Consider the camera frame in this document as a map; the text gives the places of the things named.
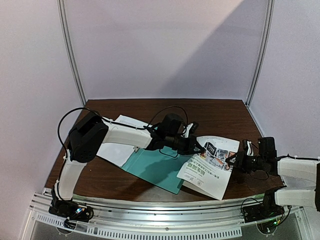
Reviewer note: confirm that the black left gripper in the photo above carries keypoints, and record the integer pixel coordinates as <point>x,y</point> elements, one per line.
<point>190,149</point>

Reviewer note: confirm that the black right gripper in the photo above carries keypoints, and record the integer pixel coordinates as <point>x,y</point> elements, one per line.
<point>240,161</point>

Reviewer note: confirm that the colourful printed brochure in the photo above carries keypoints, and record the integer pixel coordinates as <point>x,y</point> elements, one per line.
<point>208,173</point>

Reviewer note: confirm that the teal file folder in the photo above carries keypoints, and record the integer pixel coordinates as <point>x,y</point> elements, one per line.
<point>159,167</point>

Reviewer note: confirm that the metal folder clip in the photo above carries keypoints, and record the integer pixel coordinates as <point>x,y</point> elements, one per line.
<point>136,149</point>

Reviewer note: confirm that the white printed text sheets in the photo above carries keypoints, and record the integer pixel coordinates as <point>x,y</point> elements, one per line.
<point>118,154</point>

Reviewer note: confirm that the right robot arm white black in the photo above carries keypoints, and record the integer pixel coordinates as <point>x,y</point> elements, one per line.
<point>285,166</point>

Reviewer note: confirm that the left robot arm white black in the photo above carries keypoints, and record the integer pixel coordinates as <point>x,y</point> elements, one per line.
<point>86,137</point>

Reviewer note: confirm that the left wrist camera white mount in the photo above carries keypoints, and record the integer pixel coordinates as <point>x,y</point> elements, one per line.
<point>190,129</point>

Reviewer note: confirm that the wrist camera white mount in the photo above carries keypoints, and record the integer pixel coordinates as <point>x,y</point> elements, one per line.
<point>190,129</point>
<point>248,147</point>

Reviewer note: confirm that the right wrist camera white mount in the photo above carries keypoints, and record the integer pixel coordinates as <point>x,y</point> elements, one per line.
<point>248,147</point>

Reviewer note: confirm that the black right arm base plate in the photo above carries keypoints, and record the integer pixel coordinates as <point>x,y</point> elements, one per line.
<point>261,211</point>

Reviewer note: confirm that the aluminium front rail frame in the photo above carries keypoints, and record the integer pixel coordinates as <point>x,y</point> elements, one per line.
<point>140,220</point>

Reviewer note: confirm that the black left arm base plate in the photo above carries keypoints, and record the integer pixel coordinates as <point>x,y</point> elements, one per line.
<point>71,210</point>

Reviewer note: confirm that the right aluminium wall post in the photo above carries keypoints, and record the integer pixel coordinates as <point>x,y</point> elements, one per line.
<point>262,51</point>

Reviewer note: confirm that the aluminium wall post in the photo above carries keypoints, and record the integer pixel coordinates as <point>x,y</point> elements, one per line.
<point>61,5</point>
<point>262,51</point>

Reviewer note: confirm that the left aluminium wall post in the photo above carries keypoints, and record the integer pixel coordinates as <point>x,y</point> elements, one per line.
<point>61,5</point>

